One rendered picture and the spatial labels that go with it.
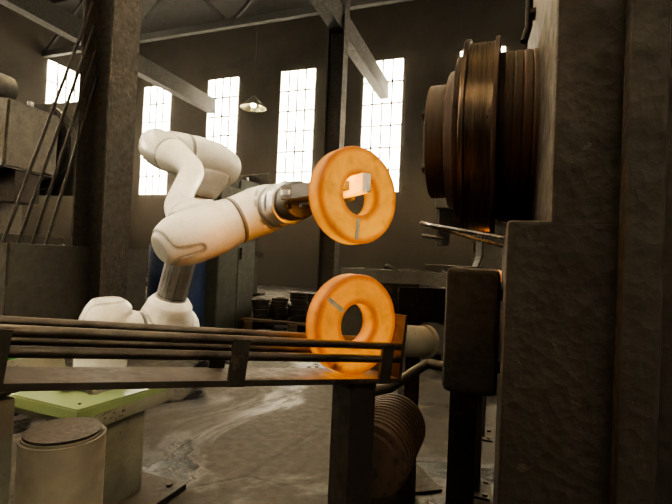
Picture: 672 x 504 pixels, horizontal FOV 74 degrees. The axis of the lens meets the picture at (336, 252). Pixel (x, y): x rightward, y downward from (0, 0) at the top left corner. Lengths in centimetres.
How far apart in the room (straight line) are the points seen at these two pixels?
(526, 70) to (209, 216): 71
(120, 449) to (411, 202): 1035
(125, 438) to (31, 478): 83
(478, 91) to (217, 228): 59
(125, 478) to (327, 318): 116
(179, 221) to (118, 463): 96
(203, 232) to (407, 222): 1063
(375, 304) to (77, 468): 51
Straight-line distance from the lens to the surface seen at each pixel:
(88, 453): 83
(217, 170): 149
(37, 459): 83
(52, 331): 53
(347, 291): 68
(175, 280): 158
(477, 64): 105
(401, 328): 74
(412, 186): 1152
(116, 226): 385
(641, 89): 71
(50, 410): 149
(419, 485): 184
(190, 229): 88
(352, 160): 72
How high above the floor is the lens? 80
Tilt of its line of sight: 1 degrees up
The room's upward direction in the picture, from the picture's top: 3 degrees clockwise
